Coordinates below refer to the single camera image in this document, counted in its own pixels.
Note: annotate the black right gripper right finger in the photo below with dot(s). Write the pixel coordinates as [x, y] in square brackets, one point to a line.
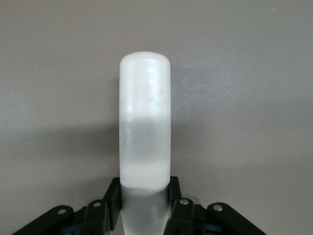
[185, 218]

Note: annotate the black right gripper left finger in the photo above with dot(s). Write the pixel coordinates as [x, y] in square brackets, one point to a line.
[95, 218]

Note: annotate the white translucent plastic cylinder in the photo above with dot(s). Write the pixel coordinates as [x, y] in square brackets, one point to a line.
[144, 122]

